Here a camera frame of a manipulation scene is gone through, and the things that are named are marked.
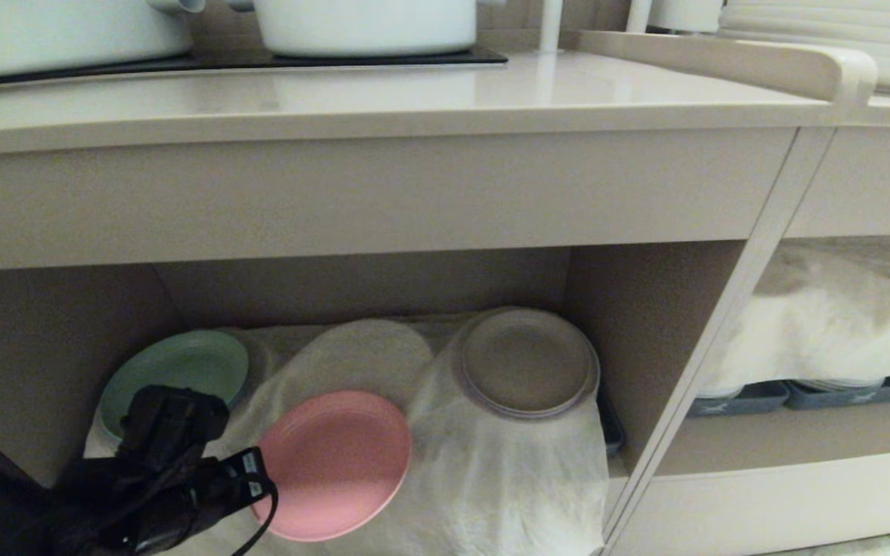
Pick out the white pole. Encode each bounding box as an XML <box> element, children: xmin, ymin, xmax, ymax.
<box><xmin>539</xmin><ymin>0</ymin><xmax>566</xmax><ymax>54</ymax></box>

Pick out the white fluffy cloth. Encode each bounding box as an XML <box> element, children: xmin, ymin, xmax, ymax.
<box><xmin>696</xmin><ymin>236</ymin><xmax>890</xmax><ymax>399</ymax></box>

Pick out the beige kitchen cabinet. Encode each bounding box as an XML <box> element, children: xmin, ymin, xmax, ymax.
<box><xmin>0</xmin><ymin>50</ymin><xmax>890</xmax><ymax>556</ymax></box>

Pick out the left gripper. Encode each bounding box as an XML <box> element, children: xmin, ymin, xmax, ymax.
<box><xmin>179</xmin><ymin>446</ymin><xmax>277</xmax><ymax>534</ymax></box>

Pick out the grey-blue tray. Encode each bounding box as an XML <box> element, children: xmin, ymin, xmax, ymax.
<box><xmin>687</xmin><ymin>380</ymin><xmax>790</xmax><ymax>419</ymax></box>
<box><xmin>598</xmin><ymin>392</ymin><xmax>627</xmax><ymax>458</ymax></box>
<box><xmin>783</xmin><ymin>374</ymin><xmax>890</xmax><ymax>411</ymax></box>

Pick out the pink plate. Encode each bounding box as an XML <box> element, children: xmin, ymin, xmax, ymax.
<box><xmin>250</xmin><ymin>390</ymin><xmax>413</xmax><ymax>543</ymax></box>

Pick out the grey-brown plate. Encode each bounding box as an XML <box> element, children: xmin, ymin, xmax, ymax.
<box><xmin>453</xmin><ymin>309</ymin><xmax>601</xmax><ymax>421</ymax></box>

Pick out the black cooktop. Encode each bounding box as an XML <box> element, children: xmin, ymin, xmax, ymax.
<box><xmin>0</xmin><ymin>46</ymin><xmax>509</xmax><ymax>90</ymax></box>

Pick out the large white pot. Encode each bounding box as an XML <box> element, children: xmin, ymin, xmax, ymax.
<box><xmin>0</xmin><ymin>0</ymin><xmax>206</xmax><ymax>79</ymax></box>

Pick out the white container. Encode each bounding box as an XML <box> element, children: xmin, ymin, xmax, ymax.
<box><xmin>627</xmin><ymin>0</ymin><xmax>725</xmax><ymax>34</ymax></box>

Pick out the black cable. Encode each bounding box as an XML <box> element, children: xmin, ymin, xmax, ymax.
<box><xmin>232</xmin><ymin>480</ymin><xmax>280</xmax><ymax>556</ymax></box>

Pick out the green plate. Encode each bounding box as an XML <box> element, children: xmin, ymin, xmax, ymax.
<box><xmin>97</xmin><ymin>330</ymin><xmax>251</xmax><ymax>442</ymax></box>

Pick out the stack of white plates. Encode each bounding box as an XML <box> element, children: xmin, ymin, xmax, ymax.
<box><xmin>719</xmin><ymin>0</ymin><xmax>890</xmax><ymax>98</ymax></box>

